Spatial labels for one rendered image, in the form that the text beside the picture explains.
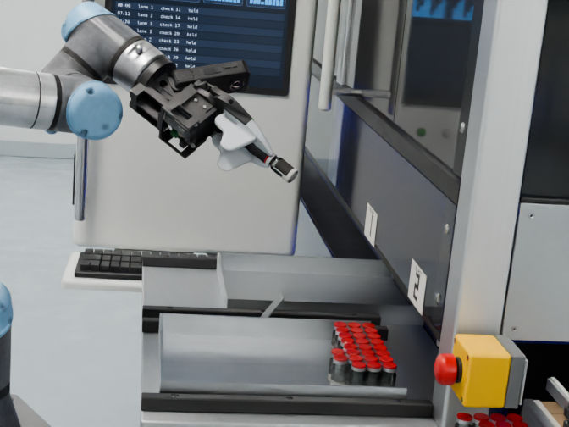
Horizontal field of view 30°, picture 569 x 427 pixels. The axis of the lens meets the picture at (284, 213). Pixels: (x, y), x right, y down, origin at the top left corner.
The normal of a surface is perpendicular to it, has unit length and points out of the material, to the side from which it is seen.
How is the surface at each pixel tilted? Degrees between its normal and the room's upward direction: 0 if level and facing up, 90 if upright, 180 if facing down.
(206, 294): 0
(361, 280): 0
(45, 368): 0
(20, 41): 90
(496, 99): 90
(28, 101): 85
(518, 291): 90
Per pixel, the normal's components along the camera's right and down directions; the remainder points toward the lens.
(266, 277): 0.08, -0.96
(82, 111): 0.48, 0.26
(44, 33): 0.12, 0.26
